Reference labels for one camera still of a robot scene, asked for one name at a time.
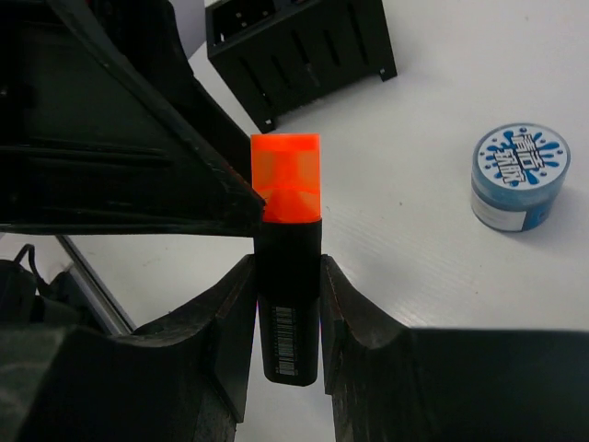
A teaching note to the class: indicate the orange highlighter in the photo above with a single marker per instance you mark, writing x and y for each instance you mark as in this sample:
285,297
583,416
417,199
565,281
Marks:
287,251

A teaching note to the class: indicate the blue slime jar left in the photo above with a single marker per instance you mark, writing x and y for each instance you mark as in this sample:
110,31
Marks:
518,170

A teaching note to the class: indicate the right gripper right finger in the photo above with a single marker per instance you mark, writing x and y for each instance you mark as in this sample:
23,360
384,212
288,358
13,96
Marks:
391,382

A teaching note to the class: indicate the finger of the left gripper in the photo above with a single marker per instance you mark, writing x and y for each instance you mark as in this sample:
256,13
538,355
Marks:
106,131

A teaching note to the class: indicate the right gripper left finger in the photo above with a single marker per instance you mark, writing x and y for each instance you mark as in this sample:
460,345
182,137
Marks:
182,377

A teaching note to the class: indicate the black slotted organizer box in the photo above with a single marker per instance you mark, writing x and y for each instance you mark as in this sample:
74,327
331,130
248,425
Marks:
278,56

